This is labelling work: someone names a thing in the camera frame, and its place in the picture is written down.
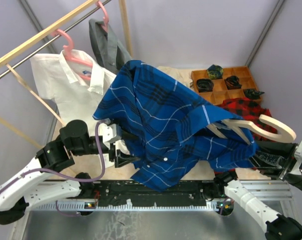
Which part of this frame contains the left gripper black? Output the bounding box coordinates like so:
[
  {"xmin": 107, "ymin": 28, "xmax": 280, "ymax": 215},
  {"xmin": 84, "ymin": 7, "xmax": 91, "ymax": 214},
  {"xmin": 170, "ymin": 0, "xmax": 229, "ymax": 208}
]
[{"xmin": 72, "ymin": 119, "xmax": 141, "ymax": 168}]

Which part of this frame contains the beige hanger front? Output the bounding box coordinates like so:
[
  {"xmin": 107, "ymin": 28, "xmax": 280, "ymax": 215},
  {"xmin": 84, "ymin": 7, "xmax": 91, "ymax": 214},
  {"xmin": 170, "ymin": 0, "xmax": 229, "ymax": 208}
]
[{"xmin": 205, "ymin": 114, "xmax": 297, "ymax": 146}]

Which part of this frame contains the beige hanger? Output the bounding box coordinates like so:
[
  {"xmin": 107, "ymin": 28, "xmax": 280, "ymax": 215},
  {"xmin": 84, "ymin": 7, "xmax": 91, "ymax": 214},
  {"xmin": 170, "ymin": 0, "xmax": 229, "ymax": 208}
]
[
  {"xmin": 205, "ymin": 114, "xmax": 297, "ymax": 146},
  {"xmin": 6, "ymin": 64, "xmax": 65, "ymax": 126}
]

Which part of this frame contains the blue plaid shirt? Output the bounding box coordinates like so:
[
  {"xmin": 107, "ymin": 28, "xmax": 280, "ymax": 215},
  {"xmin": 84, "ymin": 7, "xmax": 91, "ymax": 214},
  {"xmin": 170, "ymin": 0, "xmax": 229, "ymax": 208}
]
[{"xmin": 93, "ymin": 60, "xmax": 257, "ymax": 192}]

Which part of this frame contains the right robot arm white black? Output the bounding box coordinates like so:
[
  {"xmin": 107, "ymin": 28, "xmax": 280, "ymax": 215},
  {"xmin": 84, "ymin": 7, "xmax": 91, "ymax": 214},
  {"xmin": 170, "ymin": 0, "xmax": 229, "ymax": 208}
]
[{"xmin": 214, "ymin": 140, "xmax": 302, "ymax": 240}]

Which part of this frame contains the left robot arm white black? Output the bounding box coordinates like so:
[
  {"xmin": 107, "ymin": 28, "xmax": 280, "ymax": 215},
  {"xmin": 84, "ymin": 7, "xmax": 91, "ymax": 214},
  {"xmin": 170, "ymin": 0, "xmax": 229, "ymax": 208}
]
[{"xmin": 0, "ymin": 120, "xmax": 139, "ymax": 225}]

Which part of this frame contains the red black plaid shirt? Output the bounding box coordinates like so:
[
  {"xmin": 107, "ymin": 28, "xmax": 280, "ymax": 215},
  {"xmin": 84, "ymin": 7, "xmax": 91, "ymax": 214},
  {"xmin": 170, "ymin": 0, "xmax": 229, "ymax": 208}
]
[{"xmin": 218, "ymin": 98, "xmax": 277, "ymax": 177}]

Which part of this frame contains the white shirt on hanger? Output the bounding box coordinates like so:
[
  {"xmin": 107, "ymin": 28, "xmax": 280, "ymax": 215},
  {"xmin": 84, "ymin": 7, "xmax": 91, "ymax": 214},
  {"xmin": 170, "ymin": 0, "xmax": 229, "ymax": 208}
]
[{"xmin": 30, "ymin": 53, "xmax": 116, "ymax": 136}]

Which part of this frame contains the beige shirt on table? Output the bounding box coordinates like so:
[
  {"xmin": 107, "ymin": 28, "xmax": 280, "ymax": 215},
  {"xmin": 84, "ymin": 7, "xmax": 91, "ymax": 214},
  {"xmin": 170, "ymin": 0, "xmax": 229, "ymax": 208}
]
[{"xmin": 157, "ymin": 66, "xmax": 194, "ymax": 90}]

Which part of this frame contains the grey shirt on hanger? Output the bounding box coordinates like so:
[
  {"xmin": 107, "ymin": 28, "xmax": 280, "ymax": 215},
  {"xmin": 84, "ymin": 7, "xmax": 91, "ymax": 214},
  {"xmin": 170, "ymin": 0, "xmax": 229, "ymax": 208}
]
[{"xmin": 89, "ymin": 19, "xmax": 132, "ymax": 74}]

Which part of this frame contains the beige hanger back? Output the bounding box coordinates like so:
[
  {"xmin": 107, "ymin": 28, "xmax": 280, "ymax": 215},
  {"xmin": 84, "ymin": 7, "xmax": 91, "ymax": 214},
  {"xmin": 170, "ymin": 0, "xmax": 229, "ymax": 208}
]
[{"xmin": 6, "ymin": 64, "xmax": 65, "ymax": 126}]

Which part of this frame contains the pink hanger under white shirt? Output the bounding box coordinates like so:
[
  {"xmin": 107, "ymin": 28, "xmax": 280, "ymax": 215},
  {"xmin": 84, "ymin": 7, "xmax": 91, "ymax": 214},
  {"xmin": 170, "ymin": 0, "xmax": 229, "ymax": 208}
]
[{"xmin": 52, "ymin": 29, "xmax": 93, "ymax": 82}]

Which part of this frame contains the pink hanger under grey shirt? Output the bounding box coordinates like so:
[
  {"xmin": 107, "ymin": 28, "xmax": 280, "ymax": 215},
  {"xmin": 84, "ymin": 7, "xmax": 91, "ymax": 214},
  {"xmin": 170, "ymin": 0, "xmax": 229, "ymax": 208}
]
[{"xmin": 96, "ymin": 1, "xmax": 109, "ymax": 32}]

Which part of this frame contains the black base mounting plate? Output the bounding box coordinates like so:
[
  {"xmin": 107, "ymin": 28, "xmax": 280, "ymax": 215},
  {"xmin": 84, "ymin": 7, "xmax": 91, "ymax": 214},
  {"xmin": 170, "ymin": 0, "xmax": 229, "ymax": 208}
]
[{"xmin": 71, "ymin": 180, "xmax": 220, "ymax": 207}]

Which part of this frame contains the dark rolled cloth right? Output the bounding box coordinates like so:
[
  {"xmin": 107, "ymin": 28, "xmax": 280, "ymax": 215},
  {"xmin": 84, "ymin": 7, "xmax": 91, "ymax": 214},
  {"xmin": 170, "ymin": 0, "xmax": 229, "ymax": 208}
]
[{"xmin": 243, "ymin": 88, "xmax": 264, "ymax": 100}]

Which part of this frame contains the black rolled cloth middle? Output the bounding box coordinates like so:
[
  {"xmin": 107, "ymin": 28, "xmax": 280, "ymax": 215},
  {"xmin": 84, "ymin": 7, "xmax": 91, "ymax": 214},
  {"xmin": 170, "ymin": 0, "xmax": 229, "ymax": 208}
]
[{"xmin": 225, "ymin": 75, "xmax": 242, "ymax": 90}]

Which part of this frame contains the black rolled cloth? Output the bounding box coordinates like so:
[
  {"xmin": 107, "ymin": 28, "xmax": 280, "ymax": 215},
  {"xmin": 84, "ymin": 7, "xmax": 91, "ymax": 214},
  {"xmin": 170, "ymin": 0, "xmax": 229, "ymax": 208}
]
[
  {"xmin": 196, "ymin": 78, "xmax": 214, "ymax": 93},
  {"xmin": 225, "ymin": 75, "xmax": 242, "ymax": 90}
]

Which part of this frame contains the wooden compartment tray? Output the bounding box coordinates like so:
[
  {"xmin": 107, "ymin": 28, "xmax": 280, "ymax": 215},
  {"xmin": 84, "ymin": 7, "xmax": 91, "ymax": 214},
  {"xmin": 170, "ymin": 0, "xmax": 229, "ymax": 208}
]
[{"xmin": 191, "ymin": 66, "xmax": 259, "ymax": 105}]

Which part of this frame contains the black rolled cloth left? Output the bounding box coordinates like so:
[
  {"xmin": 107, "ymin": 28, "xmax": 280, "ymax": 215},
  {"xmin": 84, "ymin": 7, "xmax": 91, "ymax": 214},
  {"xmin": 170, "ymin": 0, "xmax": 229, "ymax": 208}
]
[{"xmin": 196, "ymin": 78, "xmax": 214, "ymax": 93}]

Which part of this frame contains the green blue rolled cloth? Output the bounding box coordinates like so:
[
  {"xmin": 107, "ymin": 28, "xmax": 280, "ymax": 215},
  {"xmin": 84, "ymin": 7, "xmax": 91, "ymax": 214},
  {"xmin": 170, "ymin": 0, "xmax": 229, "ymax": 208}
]
[{"xmin": 207, "ymin": 64, "xmax": 224, "ymax": 80}]

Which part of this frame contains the metal hanging rod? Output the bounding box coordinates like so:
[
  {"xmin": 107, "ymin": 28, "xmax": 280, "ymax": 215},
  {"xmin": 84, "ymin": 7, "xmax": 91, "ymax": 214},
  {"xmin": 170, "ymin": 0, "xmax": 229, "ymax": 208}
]
[{"xmin": 0, "ymin": 0, "xmax": 100, "ymax": 80}]

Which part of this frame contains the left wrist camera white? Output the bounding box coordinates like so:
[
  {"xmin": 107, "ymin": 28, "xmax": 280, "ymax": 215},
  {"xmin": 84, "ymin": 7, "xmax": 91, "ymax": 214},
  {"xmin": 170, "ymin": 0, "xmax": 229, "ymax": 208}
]
[{"xmin": 102, "ymin": 123, "xmax": 122, "ymax": 144}]

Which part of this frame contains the aluminium rail with cable duct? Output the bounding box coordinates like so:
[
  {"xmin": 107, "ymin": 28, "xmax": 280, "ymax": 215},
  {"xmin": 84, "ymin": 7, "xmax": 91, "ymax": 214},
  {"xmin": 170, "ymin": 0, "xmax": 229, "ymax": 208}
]
[{"xmin": 20, "ymin": 180, "xmax": 293, "ymax": 212}]

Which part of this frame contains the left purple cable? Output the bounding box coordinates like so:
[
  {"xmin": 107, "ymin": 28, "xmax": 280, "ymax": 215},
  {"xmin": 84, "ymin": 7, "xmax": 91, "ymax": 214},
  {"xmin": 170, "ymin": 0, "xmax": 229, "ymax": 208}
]
[{"xmin": 0, "ymin": 119, "xmax": 111, "ymax": 217}]

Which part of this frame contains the wooden clothes rack frame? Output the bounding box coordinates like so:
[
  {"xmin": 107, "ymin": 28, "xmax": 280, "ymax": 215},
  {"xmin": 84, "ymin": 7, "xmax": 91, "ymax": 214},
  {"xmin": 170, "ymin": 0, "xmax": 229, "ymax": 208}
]
[{"xmin": 0, "ymin": 0, "xmax": 134, "ymax": 176}]

